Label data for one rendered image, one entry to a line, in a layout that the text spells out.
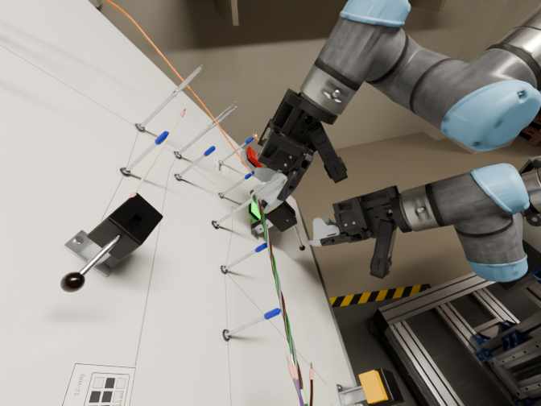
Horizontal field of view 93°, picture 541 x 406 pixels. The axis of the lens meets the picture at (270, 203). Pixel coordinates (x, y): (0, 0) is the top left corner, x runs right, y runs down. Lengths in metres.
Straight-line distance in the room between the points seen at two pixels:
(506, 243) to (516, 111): 0.22
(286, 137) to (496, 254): 0.37
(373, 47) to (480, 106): 0.14
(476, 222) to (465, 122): 0.18
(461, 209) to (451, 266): 1.71
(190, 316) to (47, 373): 0.14
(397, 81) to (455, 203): 0.20
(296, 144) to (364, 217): 0.19
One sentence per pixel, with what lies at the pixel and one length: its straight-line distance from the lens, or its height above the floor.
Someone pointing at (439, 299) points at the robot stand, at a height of 0.21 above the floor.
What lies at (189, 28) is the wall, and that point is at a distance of 2.07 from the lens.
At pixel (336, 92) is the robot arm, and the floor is 1.39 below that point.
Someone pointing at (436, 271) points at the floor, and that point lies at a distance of 2.09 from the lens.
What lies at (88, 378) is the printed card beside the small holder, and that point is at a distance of 0.27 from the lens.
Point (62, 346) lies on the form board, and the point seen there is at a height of 1.31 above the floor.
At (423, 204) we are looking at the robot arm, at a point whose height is 1.23.
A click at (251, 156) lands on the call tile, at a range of 0.70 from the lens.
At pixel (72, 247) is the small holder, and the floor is 1.33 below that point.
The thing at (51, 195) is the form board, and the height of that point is 1.36.
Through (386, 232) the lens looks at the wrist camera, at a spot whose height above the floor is 1.16.
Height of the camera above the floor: 1.52
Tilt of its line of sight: 44 degrees down
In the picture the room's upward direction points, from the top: straight up
